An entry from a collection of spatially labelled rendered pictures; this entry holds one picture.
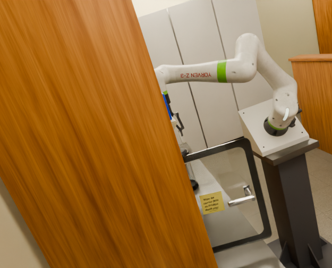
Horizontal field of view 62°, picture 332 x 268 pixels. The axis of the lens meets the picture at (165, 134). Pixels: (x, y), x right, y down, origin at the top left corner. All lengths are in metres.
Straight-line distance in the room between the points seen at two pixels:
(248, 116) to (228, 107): 2.43
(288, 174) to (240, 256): 0.88
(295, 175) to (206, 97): 2.48
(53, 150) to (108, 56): 0.30
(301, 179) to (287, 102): 0.56
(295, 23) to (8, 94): 4.82
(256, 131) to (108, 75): 1.25
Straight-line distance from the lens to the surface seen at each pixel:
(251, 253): 1.16
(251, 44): 1.49
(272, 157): 1.77
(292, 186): 1.97
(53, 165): 0.83
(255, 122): 1.86
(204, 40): 4.12
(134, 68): 0.76
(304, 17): 5.33
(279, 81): 1.70
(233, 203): 0.95
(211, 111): 4.22
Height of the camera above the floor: 1.73
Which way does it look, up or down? 17 degrees down
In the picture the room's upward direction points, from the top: 18 degrees counter-clockwise
